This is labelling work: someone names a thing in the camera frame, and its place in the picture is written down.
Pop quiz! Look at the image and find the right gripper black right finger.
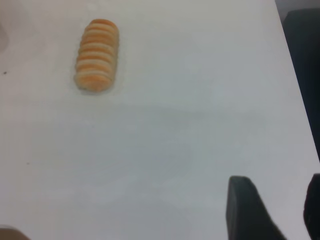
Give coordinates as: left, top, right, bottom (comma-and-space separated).
303, 173, 320, 240

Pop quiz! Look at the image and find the striped orange bread roll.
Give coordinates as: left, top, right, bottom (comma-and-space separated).
73, 18, 120, 92

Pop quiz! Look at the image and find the dark bulky object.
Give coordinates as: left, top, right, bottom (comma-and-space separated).
282, 8, 320, 163

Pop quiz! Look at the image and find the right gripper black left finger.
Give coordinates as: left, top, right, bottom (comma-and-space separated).
225, 175, 289, 240

